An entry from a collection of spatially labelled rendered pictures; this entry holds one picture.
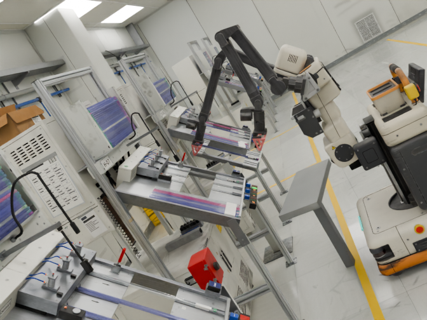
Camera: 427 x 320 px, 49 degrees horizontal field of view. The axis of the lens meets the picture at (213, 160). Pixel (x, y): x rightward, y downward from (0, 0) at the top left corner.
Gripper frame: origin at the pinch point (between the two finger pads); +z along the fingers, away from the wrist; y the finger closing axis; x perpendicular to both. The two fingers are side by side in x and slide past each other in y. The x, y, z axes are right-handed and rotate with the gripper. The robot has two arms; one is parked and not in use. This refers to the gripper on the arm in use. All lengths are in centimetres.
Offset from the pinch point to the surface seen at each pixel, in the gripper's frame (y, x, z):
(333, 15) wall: -748, 163, -138
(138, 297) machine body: 59, -9, 77
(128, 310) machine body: 59, -13, 88
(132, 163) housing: 29.5, -33.6, 7.7
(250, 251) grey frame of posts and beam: 63, 46, 27
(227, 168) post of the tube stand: -36.8, 22.9, 17.3
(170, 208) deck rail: 60, -2, 16
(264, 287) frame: 64, 59, 47
